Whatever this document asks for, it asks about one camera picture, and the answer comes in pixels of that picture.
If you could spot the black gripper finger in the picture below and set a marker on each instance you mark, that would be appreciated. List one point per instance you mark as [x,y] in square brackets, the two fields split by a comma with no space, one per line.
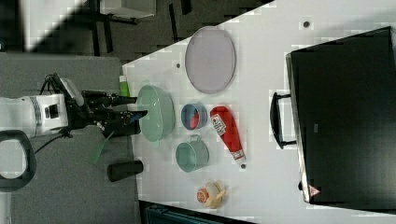
[125,117]
[119,100]

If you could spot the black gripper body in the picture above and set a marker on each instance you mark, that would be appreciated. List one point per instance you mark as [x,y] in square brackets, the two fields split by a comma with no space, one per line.
[80,116]

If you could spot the red plush ketchup bottle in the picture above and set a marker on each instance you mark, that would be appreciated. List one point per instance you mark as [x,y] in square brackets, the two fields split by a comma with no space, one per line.
[224,123]

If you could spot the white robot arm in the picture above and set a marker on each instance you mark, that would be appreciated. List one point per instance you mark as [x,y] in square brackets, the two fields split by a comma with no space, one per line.
[59,113]

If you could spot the black toaster oven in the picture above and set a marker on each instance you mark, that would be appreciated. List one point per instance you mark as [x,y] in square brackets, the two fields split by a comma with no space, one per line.
[343,104]

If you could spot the green bottle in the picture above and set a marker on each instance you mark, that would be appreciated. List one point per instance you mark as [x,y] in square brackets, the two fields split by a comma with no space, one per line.
[124,89]

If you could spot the green plastic colander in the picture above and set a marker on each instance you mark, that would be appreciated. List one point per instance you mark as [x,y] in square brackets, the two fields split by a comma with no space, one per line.
[160,119]

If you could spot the black cylinder on table edge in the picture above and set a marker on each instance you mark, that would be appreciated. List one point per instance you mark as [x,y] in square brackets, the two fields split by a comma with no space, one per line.
[121,170]

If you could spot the blue small bowl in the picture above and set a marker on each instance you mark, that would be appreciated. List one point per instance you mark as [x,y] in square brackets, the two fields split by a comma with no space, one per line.
[189,110]

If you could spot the red toy strawberry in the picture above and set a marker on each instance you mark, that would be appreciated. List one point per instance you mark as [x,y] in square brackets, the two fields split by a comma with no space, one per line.
[194,122]

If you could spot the grey round plate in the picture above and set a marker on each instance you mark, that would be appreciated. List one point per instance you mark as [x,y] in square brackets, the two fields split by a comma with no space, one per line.
[210,60]

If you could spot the toy orange slice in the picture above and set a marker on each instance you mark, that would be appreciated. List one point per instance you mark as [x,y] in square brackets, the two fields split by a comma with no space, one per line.
[202,195]

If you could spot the green cup with handle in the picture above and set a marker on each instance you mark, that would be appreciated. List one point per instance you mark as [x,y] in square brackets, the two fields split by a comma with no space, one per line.
[192,155]

